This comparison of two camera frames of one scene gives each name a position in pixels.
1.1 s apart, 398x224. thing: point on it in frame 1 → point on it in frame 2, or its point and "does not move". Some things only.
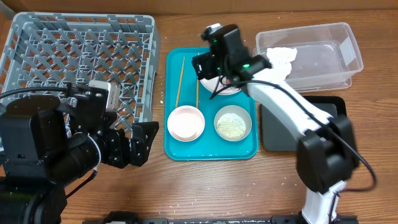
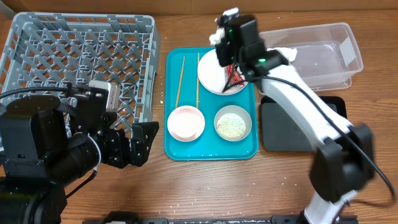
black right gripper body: [205, 65] → [224, 55]
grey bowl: [232, 123] does not move
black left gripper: [140, 150] does not move
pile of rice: [231, 126] does not move
